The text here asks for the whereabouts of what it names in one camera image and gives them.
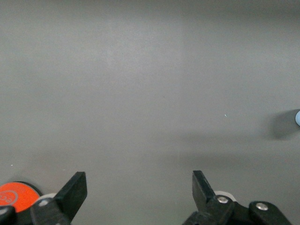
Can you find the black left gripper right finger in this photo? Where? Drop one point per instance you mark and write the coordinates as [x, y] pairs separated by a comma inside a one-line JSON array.
[[211, 204]]

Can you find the light blue cup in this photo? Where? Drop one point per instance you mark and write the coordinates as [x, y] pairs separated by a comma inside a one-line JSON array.
[[297, 118]]

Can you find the orange round disc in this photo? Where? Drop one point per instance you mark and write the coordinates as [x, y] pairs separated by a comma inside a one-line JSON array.
[[20, 195]]

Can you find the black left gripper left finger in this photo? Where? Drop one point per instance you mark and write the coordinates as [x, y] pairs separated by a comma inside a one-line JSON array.
[[68, 199]]

